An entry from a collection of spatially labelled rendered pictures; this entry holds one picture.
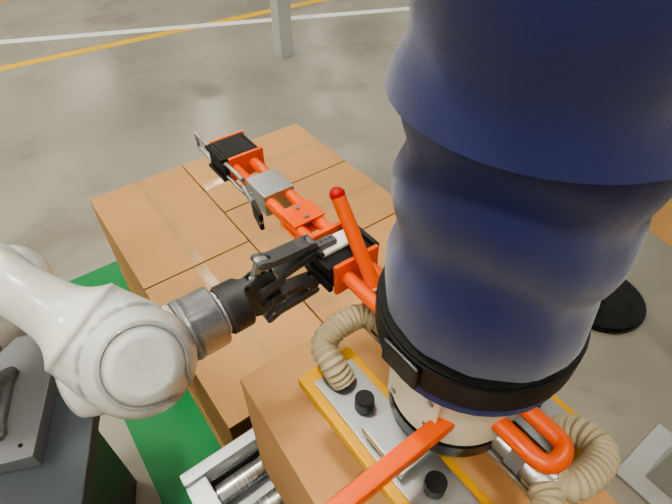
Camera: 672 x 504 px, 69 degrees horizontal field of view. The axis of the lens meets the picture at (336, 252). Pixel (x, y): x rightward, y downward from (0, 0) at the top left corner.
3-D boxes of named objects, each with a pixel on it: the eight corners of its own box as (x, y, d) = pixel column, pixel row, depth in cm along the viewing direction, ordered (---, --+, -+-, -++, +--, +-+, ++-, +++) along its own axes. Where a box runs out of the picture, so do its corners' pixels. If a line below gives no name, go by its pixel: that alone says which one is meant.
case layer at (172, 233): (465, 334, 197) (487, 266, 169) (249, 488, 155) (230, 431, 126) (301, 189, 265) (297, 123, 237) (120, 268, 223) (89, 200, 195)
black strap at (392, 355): (620, 336, 54) (636, 314, 51) (478, 463, 44) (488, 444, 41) (467, 227, 67) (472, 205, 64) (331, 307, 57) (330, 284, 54)
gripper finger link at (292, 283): (264, 303, 70) (263, 310, 71) (326, 280, 76) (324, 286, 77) (250, 286, 72) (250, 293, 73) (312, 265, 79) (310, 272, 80)
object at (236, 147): (265, 168, 98) (263, 147, 94) (233, 182, 95) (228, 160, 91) (245, 150, 103) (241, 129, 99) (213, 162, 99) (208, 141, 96)
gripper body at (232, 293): (202, 276, 68) (260, 248, 72) (213, 314, 74) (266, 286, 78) (227, 310, 63) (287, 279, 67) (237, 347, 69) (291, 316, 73)
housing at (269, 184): (297, 203, 90) (295, 184, 87) (265, 218, 87) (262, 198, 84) (277, 185, 94) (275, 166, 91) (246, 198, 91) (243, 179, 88)
